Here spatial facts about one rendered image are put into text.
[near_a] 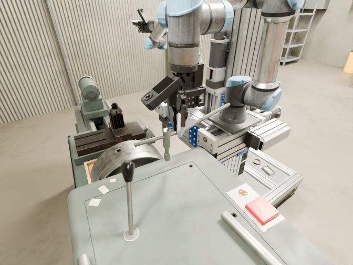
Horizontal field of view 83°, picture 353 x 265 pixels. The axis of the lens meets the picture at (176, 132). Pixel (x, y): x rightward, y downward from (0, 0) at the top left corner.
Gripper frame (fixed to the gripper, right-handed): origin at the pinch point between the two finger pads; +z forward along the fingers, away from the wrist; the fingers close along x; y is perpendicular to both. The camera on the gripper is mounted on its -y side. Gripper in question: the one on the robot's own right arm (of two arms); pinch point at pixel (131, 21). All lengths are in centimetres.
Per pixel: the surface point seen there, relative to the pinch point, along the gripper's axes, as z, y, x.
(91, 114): 13, 61, -55
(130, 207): -107, 11, -116
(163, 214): -112, 18, -110
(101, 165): -77, 24, -105
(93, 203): -94, 17, -118
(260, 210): -132, 19, -96
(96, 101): 13, 53, -47
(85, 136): -22, 51, -82
